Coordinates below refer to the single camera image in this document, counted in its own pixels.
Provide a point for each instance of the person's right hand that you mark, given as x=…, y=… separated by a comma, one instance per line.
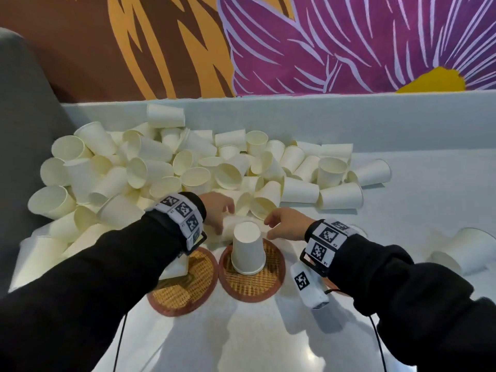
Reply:
x=290, y=225

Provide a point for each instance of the person's left hand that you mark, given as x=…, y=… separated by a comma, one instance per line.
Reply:
x=217, y=209

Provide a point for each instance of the pile of paper cups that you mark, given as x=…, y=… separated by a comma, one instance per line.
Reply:
x=155, y=162

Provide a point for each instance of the person's left forearm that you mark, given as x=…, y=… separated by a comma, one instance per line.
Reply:
x=89, y=298

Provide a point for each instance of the person's right forearm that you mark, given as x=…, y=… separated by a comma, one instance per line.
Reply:
x=418, y=302

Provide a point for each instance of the white marker wristband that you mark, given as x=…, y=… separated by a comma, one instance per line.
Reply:
x=325, y=242
x=182, y=218

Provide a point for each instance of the grey sofa cushion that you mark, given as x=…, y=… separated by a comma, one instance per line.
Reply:
x=27, y=112

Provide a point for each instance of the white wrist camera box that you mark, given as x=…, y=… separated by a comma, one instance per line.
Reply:
x=308, y=284
x=176, y=269

